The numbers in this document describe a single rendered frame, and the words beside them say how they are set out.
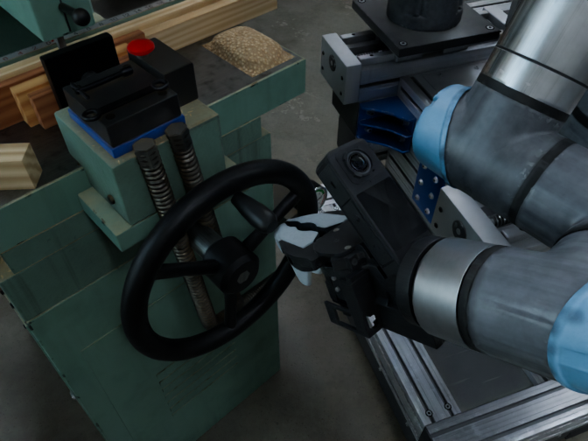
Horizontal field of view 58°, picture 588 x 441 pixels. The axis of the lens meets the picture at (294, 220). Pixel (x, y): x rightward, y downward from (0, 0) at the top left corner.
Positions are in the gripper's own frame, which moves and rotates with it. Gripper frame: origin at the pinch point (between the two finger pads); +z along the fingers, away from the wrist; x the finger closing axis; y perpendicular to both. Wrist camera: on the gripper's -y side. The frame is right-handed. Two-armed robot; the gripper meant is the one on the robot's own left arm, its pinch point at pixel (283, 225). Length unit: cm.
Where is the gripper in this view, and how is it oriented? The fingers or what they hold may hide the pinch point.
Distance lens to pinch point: 55.1
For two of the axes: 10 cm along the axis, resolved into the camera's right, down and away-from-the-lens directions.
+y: 3.1, 8.8, 3.6
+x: 7.5, -4.6, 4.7
